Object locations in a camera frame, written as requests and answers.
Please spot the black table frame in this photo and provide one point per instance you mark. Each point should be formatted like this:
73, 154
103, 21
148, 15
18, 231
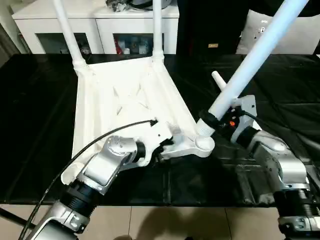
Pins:
10, 216

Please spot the grey cushion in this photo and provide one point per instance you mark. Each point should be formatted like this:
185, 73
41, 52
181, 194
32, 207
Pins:
300, 37

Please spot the black cabinet with yellow label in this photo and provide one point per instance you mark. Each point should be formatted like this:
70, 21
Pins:
210, 25

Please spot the white glass-door cabinet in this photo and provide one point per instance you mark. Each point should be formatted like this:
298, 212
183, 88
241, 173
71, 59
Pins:
40, 30

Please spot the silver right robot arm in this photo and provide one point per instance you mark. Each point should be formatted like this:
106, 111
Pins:
275, 160

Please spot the white plastic table leg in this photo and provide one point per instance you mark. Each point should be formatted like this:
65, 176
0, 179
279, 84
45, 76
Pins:
260, 50
157, 27
67, 30
219, 80

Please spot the white plastic table top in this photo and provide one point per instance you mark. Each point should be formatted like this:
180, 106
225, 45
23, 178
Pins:
125, 100

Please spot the black table mat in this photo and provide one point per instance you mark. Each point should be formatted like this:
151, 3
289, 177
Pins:
35, 115

